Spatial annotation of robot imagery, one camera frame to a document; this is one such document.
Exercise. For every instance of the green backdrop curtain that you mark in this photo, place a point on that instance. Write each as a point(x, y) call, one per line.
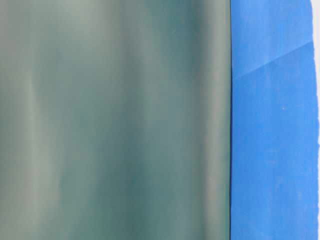
point(114, 119)

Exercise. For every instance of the blue table mat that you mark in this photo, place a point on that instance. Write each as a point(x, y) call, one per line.
point(275, 140)

